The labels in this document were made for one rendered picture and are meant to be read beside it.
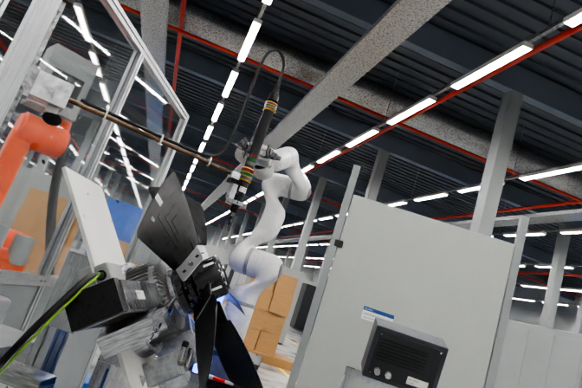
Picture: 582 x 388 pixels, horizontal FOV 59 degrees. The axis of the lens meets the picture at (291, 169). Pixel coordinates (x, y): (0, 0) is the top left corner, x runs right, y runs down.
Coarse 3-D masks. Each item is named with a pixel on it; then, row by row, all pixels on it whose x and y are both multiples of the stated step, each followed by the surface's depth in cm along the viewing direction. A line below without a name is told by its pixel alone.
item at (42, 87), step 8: (40, 72) 132; (32, 80) 132; (40, 80) 132; (48, 80) 133; (56, 80) 134; (32, 88) 131; (40, 88) 132; (48, 88) 133; (56, 88) 134; (64, 88) 135; (72, 88) 136; (24, 96) 132; (32, 96) 132; (40, 96) 132; (48, 96) 133; (56, 96) 134; (64, 96) 135; (56, 104) 134; (64, 104) 135
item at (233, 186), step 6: (228, 174) 164; (234, 174) 162; (240, 174) 163; (228, 180) 163; (234, 180) 161; (234, 186) 162; (228, 192) 162; (234, 192) 162; (228, 198) 161; (240, 204) 160; (246, 204) 163
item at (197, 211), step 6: (150, 186) 160; (156, 186) 162; (150, 192) 159; (156, 192) 161; (186, 198) 170; (192, 204) 170; (198, 204) 174; (192, 210) 166; (198, 210) 170; (192, 216) 164; (198, 216) 167; (198, 222) 164; (204, 222) 167; (198, 228) 161; (204, 228) 164; (198, 234) 159; (204, 234) 161; (198, 240) 157; (204, 240) 159
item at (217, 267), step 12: (204, 264) 145; (216, 264) 144; (192, 276) 143; (204, 276) 143; (216, 276) 143; (180, 288) 141; (192, 288) 143; (228, 288) 149; (180, 300) 141; (192, 300) 144; (192, 312) 144
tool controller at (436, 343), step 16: (384, 320) 188; (384, 336) 180; (400, 336) 179; (416, 336) 181; (432, 336) 187; (368, 352) 181; (384, 352) 180; (400, 352) 179; (416, 352) 179; (432, 352) 178; (368, 368) 180; (384, 368) 180; (400, 368) 179; (416, 368) 178; (432, 368) 178; (400, 384) 179; (416, 384) 178; (432, 384) 178
